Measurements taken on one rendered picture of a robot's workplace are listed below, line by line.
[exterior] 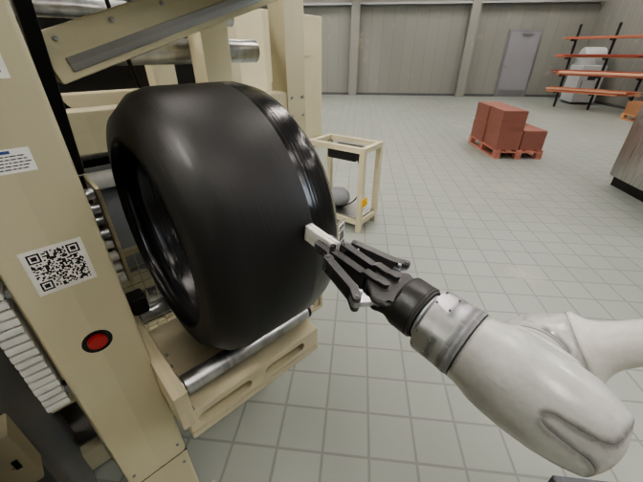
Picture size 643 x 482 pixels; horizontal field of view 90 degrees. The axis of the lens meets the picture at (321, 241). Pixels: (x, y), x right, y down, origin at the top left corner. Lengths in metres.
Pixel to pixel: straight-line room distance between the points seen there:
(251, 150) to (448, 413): 1.60
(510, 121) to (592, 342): 5.57
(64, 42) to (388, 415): 1.75
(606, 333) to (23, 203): 0.78
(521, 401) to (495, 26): 14.80
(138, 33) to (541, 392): 1.01
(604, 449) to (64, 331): 0.71
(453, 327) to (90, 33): 0.92
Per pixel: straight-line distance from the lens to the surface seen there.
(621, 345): 0.56
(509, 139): 6.09
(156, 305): 0.98
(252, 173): 0.52
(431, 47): 14.50
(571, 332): 0.54
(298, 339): 0.87
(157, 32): 1.02
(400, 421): 1.78
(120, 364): 0.76
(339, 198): 3.20
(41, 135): 0.57
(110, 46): 0.98
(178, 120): 0.56
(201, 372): 0.77
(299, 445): 1.69
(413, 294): 0.43
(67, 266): 0.63
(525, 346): 0.41
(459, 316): 0.41
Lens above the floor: 1.50
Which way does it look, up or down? 30 degrees down
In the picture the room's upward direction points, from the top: straight up
